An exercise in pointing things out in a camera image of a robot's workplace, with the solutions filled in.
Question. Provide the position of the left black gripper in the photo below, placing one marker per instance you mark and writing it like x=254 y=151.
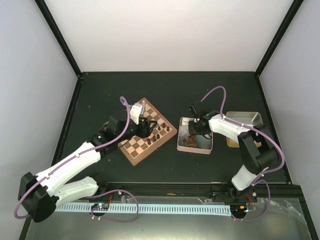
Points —
x=144 y=130

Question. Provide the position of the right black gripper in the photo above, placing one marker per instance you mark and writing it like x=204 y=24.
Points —
x=192 y=130

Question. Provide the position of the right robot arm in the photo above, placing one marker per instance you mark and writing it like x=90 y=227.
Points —
x=257 y=148

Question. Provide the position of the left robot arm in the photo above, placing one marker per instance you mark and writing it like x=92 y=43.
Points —
x=40 y=194

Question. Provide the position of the pile of dark chess pieces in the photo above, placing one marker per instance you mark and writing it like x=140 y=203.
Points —
x=189 y=142

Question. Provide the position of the wooden chess board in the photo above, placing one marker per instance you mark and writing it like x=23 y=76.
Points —
x=137 y=149

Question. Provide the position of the pink metal tin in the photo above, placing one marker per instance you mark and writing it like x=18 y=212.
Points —
x=204 y=143

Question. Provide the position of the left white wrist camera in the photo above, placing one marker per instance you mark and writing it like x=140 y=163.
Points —
x=136 y=111

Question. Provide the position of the light blue cable duct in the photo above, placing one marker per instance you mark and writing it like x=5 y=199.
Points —
x=132 y=208

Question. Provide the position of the black frame post left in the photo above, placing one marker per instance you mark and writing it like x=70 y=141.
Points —
x=46 y=13

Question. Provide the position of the black frame post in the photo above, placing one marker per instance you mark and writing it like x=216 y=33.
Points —
x=46 y=13
x=283 y=27

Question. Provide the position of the black frame post right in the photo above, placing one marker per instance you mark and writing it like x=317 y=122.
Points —
x=283 y=27

